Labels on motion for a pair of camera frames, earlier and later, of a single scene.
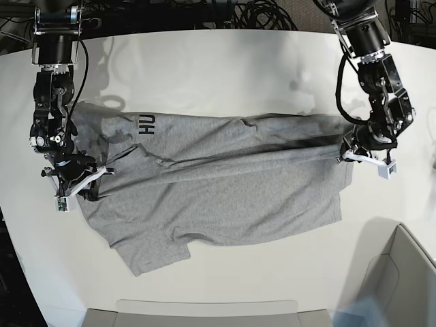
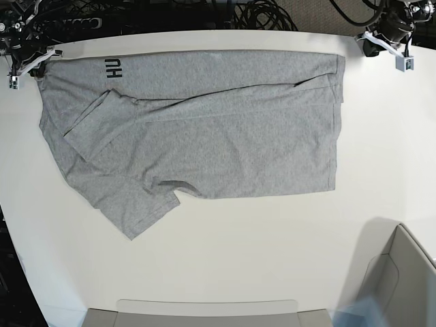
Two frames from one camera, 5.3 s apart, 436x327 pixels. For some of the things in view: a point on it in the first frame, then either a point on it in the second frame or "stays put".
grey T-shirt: x=208 y=180 -> x=137 y=129
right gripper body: x=363 y=144 -> x=396 y=32
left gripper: x=77 y=174 -> x=29 y=58
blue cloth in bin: x=364 y=312 stays put
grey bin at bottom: x=208 y=313 stays put
